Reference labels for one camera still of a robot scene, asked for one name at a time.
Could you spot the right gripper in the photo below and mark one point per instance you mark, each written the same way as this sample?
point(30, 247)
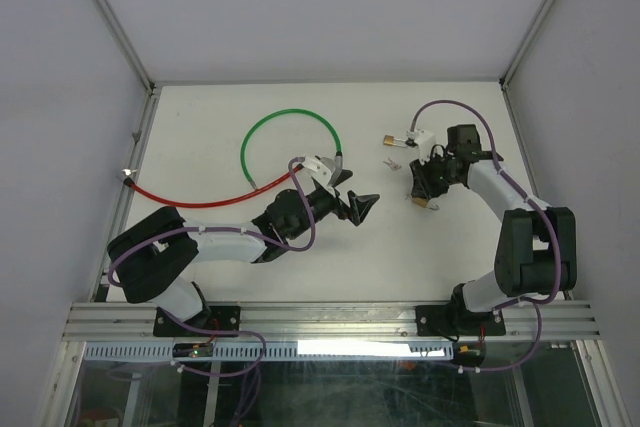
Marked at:
point(422, 187)

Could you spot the silver keys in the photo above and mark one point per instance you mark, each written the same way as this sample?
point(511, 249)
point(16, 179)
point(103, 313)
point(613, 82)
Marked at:
point(391, 164)

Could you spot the aluminium front rail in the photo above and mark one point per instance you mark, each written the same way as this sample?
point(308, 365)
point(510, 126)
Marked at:
point(562, 321)

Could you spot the red cable lock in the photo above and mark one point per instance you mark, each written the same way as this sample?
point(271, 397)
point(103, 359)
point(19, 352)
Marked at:
point(126, 177)

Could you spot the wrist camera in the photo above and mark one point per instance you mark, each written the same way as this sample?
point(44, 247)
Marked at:
point(423, 141)
point(323, 170)

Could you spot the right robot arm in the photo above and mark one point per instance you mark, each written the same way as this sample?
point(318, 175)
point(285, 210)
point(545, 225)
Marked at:
point(536, 253)

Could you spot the white slotted cable duct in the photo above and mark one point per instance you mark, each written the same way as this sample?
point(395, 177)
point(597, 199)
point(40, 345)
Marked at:
point(245, 351)

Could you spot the green cable lock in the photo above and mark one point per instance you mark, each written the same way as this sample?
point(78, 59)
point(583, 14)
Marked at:
point(283, 134)

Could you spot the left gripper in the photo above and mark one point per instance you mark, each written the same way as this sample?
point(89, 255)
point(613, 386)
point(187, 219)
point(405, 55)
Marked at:
point(359, 206)

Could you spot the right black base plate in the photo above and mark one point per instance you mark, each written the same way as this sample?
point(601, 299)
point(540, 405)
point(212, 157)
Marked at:
point(448, 321)

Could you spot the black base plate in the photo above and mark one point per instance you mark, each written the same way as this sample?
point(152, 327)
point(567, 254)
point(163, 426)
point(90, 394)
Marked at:
point(448, 321)
point(219, 317)

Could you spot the brass long-shackle padlock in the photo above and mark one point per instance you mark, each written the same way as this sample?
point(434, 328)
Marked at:
point(391, 141)

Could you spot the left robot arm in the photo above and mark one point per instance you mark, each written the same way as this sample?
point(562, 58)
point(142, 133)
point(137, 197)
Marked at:
point(148, 259)

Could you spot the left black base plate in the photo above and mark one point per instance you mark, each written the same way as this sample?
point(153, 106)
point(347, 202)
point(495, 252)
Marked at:
point(219, 317)

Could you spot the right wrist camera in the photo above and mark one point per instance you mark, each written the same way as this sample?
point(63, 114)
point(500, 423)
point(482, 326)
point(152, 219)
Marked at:
point(423, 141)

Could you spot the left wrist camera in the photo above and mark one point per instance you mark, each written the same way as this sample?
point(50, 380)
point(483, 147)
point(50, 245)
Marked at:
point(323, 170)

